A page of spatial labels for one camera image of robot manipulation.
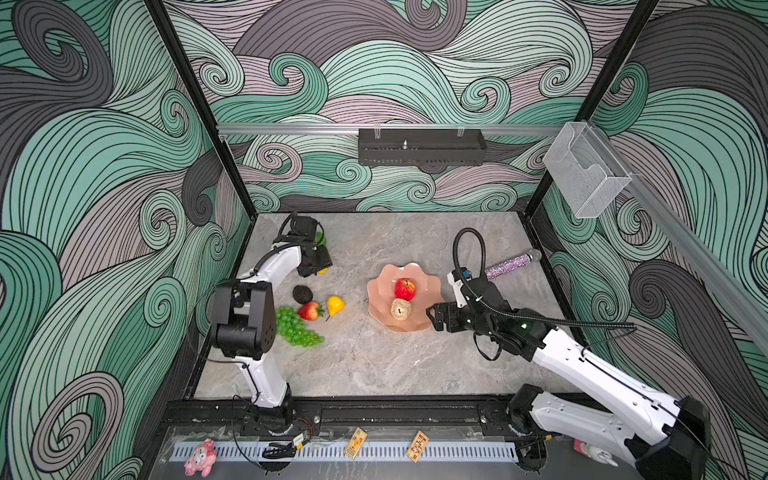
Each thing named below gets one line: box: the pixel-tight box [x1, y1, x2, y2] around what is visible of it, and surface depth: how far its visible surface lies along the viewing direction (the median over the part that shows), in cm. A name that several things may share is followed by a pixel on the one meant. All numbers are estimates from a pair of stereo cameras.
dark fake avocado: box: [292, 285, 313, 304], surface depth 92 cm
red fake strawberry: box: [298, 301, 325, 321], surface depth 91 cm
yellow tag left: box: [344, 427, 368, 460], surface depth 71 cm
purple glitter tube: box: [484, 249, 542, 279], surface depth 103 cm
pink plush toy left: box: [184, 438, 217, 478], surface depth 67 cm
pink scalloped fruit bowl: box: [367, 262, 442, 333], surface depth 96 cm
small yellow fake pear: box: [325, 295, 345, 322], surface depth 93 cm
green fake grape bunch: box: [275, 306, 326, 347], surface depth 87 cm
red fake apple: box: [394, 278, 417, 301], surface depth 94 cm
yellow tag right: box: [406, 430, 430, 463], surface depth 70 cm
